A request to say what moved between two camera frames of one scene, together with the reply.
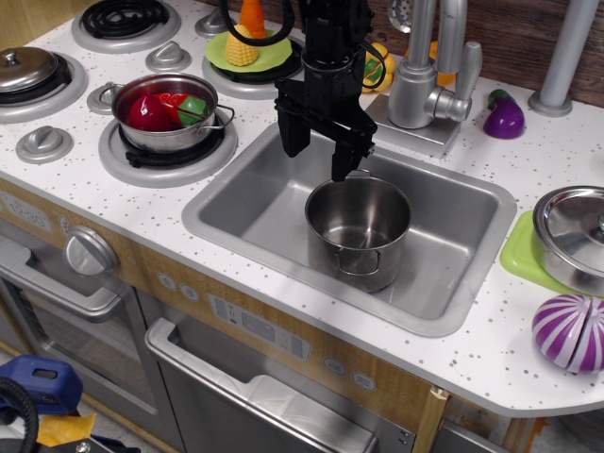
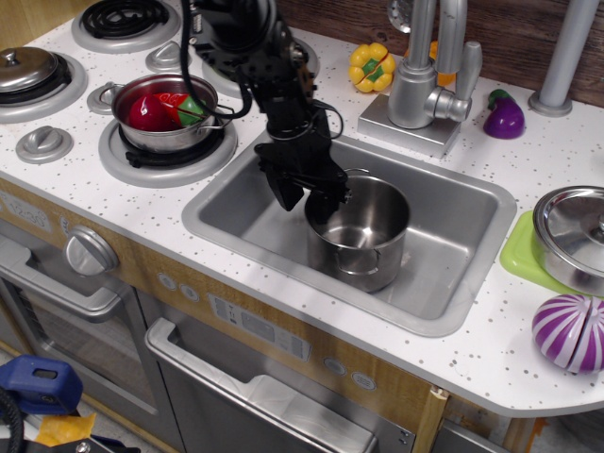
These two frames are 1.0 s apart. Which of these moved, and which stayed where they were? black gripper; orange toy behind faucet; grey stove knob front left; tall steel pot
Moved: black gripper
Stayed: orange toy behind faucet; grey stove knob front left; tall steel pot
